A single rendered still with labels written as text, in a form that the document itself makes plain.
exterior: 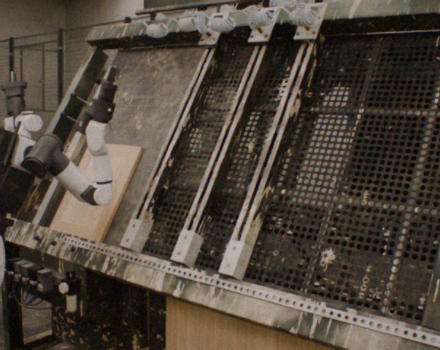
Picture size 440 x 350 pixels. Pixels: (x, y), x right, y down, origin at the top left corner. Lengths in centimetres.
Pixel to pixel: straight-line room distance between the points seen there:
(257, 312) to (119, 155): 112
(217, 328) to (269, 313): 50
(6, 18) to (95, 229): 937
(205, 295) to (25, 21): 1021
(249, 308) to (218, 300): 13
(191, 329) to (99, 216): 65
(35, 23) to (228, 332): 1020
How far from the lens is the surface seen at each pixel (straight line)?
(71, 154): 274
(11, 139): 212
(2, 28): 1145
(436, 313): 159
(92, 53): 314
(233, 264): 183
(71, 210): 257
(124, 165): 246
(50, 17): 1200
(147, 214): 217
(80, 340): 294
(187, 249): 196
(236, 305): 180
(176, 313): 232
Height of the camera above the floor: 150
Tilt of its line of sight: 8 degrees down
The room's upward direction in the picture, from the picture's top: 1 degrees clockwise
